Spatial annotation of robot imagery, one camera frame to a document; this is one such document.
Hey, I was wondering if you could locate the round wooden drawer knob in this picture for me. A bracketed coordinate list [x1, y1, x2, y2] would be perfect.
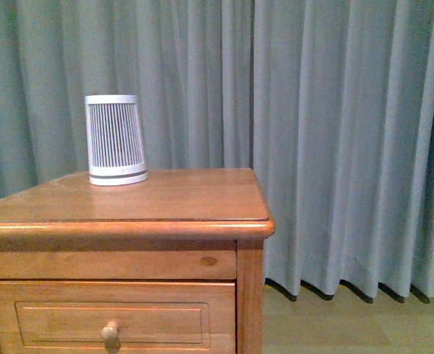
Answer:
[100, 321, 120, 342]

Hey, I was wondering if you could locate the wooden drawer with panel front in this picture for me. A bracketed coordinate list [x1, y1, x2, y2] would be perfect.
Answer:
[0, 280, 236, 353]

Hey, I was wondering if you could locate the wooden nightstand cabinet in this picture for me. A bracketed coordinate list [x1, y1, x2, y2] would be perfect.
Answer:
[0, 169, 275, 353]

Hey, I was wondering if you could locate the white slatted cylindrical air purifier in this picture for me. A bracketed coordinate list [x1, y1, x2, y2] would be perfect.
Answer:
[85, 94, 148, 187]

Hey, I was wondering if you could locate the grey-green pleated curtain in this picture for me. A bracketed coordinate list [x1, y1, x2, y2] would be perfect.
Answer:
[0, 1, 434, 298]

